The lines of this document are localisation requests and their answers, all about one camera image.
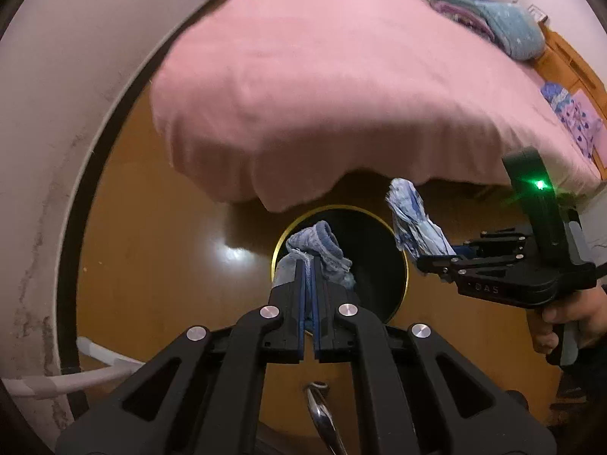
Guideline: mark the person's dark clothing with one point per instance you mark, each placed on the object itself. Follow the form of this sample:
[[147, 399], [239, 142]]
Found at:
[[585, 388]]

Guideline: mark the black gold-rimmed trash bin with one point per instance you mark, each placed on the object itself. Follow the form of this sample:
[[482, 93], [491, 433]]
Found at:
[[374, 270]]

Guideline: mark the black edge strip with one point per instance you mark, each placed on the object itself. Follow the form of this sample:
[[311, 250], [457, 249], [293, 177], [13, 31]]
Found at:
[[71, 256]]

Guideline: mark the wooden headboard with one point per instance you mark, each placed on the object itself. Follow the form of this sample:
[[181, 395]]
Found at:
[[564, 64]]

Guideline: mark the person's right hand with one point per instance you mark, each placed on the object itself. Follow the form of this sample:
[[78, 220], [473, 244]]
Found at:
[[590, 310]]

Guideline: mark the wall outlet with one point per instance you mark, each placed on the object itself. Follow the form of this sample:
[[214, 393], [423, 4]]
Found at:
[[537, 12]]

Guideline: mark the purple printed cloth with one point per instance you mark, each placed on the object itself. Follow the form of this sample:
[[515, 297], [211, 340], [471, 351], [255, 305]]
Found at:
[[576, 116]]

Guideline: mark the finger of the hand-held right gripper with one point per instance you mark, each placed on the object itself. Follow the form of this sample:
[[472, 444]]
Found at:
[[455, 266], [498, 242]]

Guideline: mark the pink blanket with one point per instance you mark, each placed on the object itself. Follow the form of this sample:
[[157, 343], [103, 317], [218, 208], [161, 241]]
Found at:
[[332, 85]]

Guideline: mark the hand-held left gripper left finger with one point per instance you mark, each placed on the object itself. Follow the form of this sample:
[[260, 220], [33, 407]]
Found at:
[[300, 313]]

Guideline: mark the blue cloth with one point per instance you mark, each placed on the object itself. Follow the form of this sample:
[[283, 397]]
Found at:
[[322, 246]]

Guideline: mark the blue white patterned sock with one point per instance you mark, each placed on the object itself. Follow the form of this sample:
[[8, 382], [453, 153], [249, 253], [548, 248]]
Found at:
[[415, 220]]

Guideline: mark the teal dotted blanket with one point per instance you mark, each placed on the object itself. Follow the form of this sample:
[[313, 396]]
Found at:
[[502, 23]]

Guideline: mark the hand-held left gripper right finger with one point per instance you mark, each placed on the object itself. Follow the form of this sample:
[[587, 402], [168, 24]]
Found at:
[[318, 322]]

